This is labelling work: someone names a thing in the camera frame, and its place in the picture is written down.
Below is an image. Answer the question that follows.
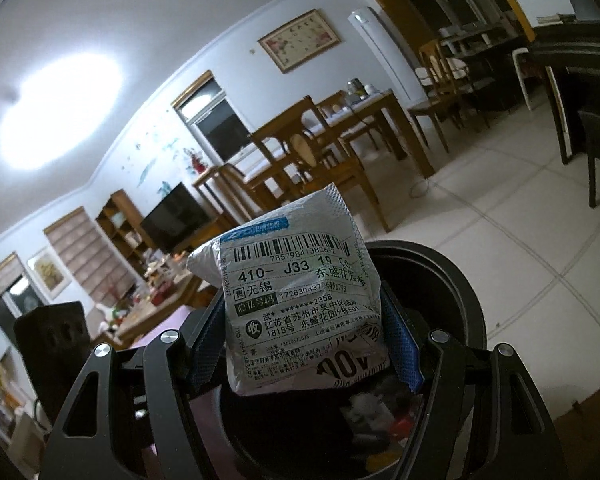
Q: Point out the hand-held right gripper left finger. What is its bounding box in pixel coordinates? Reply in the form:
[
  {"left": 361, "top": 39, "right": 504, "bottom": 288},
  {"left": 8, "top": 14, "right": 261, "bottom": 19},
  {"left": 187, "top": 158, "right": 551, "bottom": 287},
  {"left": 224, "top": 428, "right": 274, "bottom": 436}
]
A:
[{"left": 42, "top": 287, "right": 231, "bottom": 480}]

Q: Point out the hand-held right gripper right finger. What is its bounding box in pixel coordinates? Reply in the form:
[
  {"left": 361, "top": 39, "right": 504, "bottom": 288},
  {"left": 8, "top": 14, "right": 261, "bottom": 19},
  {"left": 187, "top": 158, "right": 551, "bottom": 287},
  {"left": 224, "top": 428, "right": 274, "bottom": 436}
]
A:
[{"left": 380, "top": 280, "right": 566, "bottom": 480}]

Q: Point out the black trash bin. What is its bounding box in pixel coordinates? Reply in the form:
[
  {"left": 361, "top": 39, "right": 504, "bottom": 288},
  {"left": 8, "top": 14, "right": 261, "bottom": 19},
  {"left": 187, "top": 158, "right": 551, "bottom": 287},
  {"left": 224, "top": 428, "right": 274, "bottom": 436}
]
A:
[{"left": 215, "top": 240, "right": 491, "bottom": 480}]

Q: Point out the grey courier parcel bag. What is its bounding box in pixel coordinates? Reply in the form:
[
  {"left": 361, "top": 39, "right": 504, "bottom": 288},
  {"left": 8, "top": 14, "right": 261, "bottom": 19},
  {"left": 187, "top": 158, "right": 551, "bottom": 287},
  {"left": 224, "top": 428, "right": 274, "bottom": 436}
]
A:
[{"left": 186, "top": 183, "right": 392, "bottom": 395}]

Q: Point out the purple tablecloth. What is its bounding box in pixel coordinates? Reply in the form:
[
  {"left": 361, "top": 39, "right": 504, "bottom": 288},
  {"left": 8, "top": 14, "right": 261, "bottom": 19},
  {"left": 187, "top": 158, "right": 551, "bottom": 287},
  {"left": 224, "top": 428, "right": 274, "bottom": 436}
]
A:
[{"left": 130, "top": 305, "right": 216, "bottom": 351}]

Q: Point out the balcony window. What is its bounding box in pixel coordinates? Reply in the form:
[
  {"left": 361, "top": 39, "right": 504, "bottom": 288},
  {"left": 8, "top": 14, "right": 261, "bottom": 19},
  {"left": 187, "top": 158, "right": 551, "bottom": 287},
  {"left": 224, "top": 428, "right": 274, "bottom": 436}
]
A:
[{"left": 0, "top": 280, "right": 46, "bottom": 361}]

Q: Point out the white fluffy ball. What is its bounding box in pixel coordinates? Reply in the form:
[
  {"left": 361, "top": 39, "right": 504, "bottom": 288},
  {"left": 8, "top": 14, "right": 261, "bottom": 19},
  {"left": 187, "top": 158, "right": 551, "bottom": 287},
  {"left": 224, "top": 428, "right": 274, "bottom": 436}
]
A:
[{"left": 347, "top": 385, "right": 396, "bottom": 416}]

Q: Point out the wooden coffee table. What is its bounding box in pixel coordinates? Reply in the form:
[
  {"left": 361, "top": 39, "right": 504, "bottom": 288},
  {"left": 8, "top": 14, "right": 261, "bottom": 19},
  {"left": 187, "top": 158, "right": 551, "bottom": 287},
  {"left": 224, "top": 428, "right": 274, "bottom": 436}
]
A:
[{"left": 100, "top": 265, "right": 216, "bottom": 351}]

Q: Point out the sunflower picture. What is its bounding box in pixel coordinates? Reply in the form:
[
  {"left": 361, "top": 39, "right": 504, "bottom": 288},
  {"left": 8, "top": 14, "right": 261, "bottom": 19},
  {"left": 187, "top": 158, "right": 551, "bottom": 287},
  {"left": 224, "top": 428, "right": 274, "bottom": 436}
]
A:
[{"left": 27, "top": 247, "right": 71, "bottom": 298}]

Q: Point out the striped window blind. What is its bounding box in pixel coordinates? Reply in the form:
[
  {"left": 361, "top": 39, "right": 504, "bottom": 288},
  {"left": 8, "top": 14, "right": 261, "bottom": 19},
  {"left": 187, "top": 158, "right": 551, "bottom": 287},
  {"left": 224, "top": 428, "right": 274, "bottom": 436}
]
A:
[{"left": 0, "top": 255, "right": 23, "bottom": 301}]

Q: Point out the pink roller blind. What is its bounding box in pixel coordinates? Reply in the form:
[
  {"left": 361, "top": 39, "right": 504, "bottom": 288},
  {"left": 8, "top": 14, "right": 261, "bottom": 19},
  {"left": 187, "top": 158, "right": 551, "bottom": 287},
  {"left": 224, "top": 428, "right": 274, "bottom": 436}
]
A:
[{"left": 43, "top": 206, "right": 133, "bottom": 306}]

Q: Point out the black television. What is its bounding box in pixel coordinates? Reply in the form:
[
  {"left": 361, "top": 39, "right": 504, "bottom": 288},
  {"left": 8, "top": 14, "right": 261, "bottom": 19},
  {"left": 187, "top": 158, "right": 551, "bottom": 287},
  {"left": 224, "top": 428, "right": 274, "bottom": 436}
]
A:
[{"left": 140, "top": 182, "right": 218, "bottom": 253}]

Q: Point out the wooden bookshelf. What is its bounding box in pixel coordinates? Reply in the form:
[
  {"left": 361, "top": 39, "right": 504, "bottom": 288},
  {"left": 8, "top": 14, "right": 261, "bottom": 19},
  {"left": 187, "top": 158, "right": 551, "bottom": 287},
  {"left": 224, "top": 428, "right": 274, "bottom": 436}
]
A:
[{"left": 95, "top": 190, "right": 156, "bottom": 271}]

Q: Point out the wooden plant stand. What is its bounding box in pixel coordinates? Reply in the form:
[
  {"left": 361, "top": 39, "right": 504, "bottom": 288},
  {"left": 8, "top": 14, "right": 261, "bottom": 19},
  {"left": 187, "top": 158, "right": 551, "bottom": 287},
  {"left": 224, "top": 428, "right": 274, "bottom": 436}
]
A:
[{"left": 192, "top": 165, "right": 246, "bottom": 231}]

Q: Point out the red flower vase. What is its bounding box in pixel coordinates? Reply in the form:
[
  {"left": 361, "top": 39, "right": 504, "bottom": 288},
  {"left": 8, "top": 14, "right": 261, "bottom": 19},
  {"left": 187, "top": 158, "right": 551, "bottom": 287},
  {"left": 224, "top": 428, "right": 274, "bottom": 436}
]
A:
[{"left": 185, "top": 147, "right": 208, "bottom": 176}]

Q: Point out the wooden dining chair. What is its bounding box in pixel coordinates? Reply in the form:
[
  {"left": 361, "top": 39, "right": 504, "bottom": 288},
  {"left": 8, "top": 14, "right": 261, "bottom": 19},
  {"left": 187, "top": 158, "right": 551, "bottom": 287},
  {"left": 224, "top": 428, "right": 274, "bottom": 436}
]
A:
[
  {"left": 407, "top": 38, "right": 491, "bottom": 153},
  {"left": 250, "top": 96, "right": 391, "bottom": 233},
  {"left": 315, "top": 90, "right": 381, "bottom": 151}
]

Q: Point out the white framed window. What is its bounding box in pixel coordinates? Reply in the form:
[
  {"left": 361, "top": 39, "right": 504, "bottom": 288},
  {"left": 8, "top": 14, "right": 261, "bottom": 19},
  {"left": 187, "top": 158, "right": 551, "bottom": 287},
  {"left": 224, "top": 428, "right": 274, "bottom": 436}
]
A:
[{"left": 172, "top": 71, "right": 253, "bottom": 163}]

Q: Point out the round ceiling light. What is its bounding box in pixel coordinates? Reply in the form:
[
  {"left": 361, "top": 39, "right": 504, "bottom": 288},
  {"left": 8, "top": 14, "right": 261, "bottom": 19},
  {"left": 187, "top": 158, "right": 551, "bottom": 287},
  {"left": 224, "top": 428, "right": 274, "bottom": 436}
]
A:
[{"left": 0, "top": 55, "right": 126, "bottom": 171}]

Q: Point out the wooden dining table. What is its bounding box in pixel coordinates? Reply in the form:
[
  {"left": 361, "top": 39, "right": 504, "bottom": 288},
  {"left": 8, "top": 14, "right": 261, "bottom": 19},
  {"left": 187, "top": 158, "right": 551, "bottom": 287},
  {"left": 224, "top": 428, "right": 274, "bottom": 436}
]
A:
[{"left": 240, "top": 89, "right": 436, "bottom": 221}]

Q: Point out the framed floral picture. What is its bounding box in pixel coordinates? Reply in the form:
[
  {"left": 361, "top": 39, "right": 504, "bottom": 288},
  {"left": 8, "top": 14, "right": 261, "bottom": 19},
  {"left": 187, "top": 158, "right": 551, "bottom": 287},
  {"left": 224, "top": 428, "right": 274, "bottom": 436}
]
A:
[{"left": 257, "top": 9, "right": 342, "bottom": 75}]

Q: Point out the white standing air conditioner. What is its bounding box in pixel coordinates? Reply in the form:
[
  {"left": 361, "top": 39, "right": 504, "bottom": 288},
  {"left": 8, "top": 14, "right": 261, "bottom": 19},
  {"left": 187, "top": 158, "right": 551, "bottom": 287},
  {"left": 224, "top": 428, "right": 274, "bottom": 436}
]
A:
[{"left": 347, "top": 6, "right": 428, "bottom": 106}]

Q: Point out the white plastic chair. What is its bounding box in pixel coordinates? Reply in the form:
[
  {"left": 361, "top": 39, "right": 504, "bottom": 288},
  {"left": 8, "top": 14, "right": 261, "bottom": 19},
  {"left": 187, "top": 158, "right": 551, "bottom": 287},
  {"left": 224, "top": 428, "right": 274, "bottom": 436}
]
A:
[{"left": 511, "top": 46, "right": 536, "bottom": 111}]

